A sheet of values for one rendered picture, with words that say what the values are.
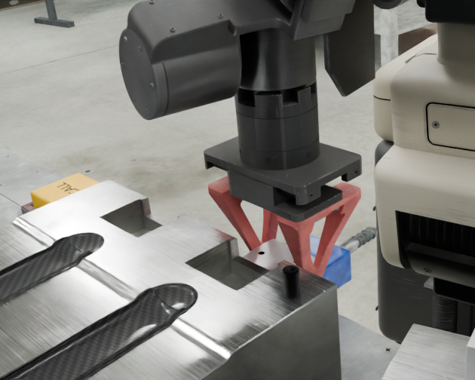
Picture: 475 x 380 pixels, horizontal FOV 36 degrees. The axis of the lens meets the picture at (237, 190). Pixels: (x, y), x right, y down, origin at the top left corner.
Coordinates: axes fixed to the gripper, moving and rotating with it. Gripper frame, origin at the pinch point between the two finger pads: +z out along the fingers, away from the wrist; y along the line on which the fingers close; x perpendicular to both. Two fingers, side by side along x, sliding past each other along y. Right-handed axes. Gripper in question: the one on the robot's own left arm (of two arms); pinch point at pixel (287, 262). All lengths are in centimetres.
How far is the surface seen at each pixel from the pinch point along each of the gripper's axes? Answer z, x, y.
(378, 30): 60, 247, -186
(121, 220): -3.2, -7.5, -10.9
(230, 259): -2.8, -5.5, -0.1
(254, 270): -3.0, -5.5, 2.4
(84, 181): 1.2, -0.9, -29.3
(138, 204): -3.9, -5.7, -10.9
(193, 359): -4.2, -15.1, 7.9
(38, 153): 88, 91, -253
